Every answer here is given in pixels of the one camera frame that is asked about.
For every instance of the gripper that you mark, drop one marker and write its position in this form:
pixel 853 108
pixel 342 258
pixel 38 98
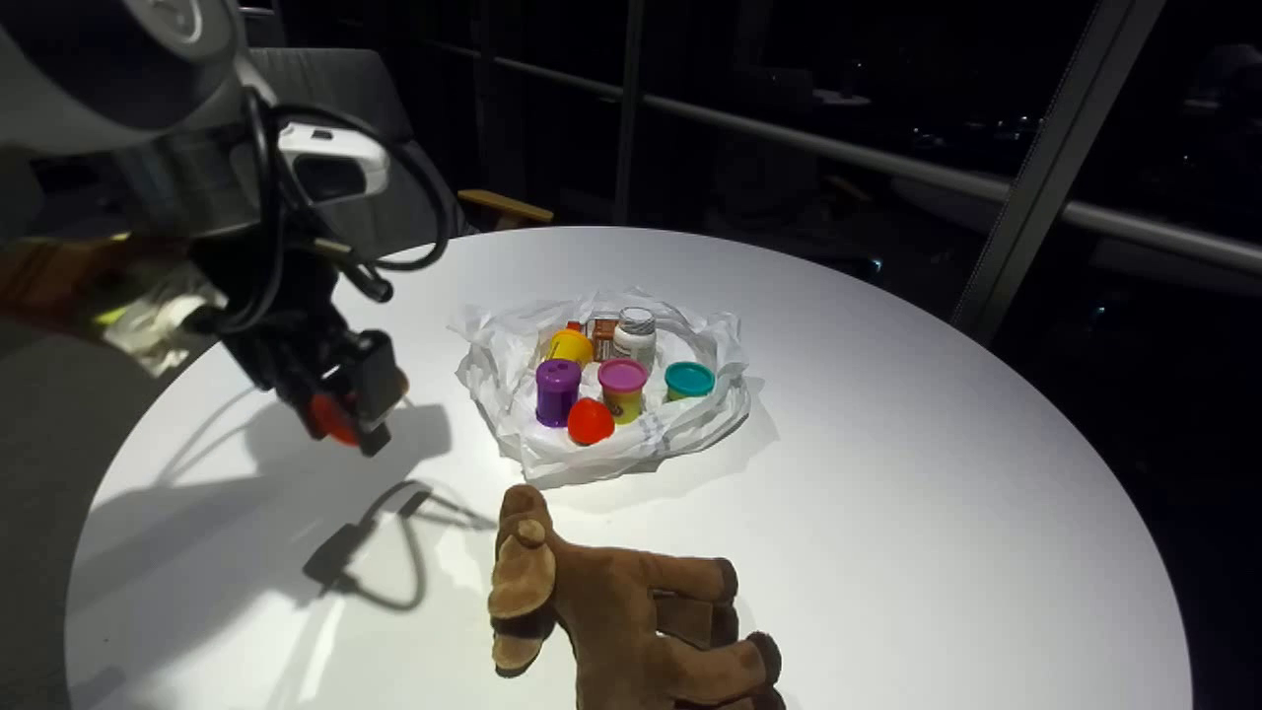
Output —
pixel 276 306

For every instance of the small orange-red object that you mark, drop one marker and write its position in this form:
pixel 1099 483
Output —
pixel 333 422

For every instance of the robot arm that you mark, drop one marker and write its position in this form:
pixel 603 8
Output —
pixel 89 69

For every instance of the white plastic bag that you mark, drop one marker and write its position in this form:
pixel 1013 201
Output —
pixel 503 394

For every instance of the grey chair with wooden armrest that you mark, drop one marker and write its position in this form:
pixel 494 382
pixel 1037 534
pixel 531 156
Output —
pixel 424 207

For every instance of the purple tub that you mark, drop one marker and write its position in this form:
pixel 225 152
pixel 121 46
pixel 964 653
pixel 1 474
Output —
pixel 557 392

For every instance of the orange-red ball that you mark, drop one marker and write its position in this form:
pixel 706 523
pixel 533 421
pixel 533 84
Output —
pixel 591 422

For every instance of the small brown box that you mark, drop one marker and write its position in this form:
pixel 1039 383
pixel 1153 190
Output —
pixel 602 335

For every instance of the yellow tub with pink lid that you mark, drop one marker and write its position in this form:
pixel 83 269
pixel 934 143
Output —
pixel 623 387

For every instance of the tub with teal lid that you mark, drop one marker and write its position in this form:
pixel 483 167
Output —
pixel 689 379

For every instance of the brown plush toy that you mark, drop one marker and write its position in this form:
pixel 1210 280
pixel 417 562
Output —
pixel 611 611

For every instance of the metal railing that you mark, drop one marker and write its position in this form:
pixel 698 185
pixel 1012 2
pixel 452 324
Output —
pixel 887 158

